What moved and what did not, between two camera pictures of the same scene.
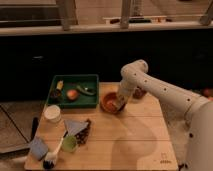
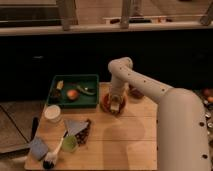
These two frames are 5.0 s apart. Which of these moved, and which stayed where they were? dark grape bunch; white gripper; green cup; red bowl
Moved: white gripper
Stayed: red bowl; green cup; dark grape bunch
